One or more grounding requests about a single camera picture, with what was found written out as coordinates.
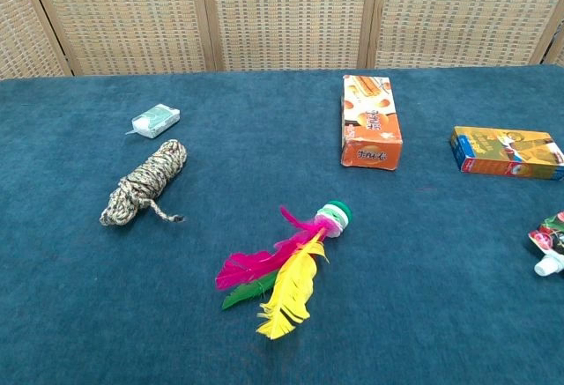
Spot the green white tissue pack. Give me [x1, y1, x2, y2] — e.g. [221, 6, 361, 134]
[125, 103, 182, 140]

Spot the yellow blue snack box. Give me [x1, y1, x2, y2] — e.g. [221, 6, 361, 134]
[449, 125, 564, 182]

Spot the woven rattan folding screen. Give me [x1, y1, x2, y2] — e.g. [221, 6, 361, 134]
[0, 0, 564, 81]

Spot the red spouted drink pouch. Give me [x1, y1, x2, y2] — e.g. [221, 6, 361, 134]
[528, 211, 564, 278]

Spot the colourful feather shuttlecock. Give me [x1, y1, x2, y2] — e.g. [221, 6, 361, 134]
[214, 199, 354, 341]

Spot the braided camouflage rope bundle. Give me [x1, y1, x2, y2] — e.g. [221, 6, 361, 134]
[99, 138, 188, 227]

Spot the orange egg roll box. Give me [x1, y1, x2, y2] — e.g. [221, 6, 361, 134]
[339, 74, 404, 172]

